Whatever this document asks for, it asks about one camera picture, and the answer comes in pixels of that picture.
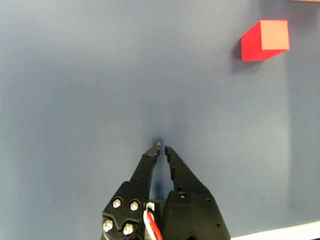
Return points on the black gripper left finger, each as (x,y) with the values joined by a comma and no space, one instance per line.
(135,180)

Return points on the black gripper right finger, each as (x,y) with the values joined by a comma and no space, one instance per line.
(190,207)

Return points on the red cube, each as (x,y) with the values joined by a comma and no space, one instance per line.
(252,47)

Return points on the blue-grey table mat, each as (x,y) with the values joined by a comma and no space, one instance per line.
(100,75)

